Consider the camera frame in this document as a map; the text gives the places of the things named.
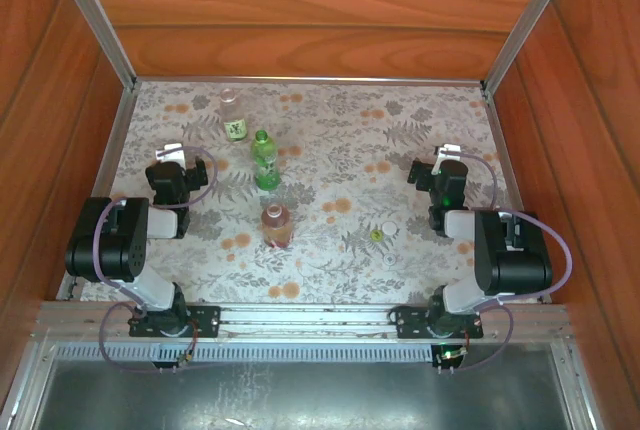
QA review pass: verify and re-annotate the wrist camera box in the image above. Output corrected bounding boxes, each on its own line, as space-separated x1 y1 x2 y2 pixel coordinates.
154 142 186 171
433 143 464 174

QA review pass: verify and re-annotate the clear bottle green label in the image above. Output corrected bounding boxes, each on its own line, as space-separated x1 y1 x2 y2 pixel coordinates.
219 88 250 143

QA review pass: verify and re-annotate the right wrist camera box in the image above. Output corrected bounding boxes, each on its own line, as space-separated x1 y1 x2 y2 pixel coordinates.
433 143 464 174

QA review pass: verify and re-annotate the aluminium table edge rail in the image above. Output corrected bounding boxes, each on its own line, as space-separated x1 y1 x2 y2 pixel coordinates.
133 74 487 89
482 87 554 304
54 84 142 302

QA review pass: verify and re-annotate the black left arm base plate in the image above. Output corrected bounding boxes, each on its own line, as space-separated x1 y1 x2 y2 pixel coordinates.
128 303 222 339

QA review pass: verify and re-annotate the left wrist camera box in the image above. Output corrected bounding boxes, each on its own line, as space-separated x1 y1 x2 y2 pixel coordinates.
154 142 186 171

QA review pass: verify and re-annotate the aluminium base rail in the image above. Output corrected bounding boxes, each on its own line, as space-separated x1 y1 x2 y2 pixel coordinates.
32 299 574 346

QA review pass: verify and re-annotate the green plastic bottle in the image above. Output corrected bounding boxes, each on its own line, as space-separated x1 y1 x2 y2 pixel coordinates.
250 130 282 193

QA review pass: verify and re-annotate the aluminium frame post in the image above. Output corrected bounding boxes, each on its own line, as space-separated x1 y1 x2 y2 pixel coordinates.
47 0 139 94
480 0 584 96

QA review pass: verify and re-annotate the grey slotted cable duct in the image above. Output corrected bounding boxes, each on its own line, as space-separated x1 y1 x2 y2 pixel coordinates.
52 341 559 365

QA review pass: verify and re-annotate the black base connector board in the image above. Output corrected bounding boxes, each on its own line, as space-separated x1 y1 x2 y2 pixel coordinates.
432 343 471 370
149 353 196 374

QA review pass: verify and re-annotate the pink drink bottle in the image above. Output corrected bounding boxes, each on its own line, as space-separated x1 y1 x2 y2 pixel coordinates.
260 203 295 251

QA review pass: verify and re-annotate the floral table cloth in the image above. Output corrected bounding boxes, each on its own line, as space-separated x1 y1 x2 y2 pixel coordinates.
79 80 549 304

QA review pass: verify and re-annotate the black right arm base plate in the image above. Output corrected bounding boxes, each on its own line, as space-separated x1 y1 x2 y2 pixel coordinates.
394 305 485 340

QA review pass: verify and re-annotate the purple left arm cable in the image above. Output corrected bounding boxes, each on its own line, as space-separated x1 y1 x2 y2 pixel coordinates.
92 145 219 375

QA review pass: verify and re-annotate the aluminium lower frame rail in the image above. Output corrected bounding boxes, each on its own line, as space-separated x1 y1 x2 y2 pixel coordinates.
549 342 606 430
0 342 56 430

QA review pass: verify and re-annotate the grey metal sheet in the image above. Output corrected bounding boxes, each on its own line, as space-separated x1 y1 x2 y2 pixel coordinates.
34 359 571 430

